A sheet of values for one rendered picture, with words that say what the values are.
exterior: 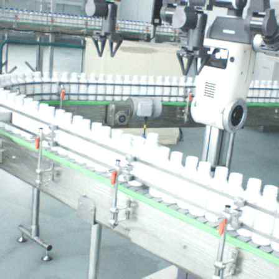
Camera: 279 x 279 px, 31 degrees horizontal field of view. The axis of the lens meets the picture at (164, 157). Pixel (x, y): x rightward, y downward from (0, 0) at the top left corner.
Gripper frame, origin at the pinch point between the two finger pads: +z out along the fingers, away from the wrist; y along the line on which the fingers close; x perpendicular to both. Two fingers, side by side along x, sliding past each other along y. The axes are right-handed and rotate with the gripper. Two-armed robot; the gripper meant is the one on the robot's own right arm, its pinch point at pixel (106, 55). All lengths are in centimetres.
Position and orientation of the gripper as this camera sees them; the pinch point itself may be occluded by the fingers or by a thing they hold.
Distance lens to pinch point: 204.2
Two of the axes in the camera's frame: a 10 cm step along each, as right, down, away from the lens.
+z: -1.2, 9.5, 2.9
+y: -6.8, 1.3, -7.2
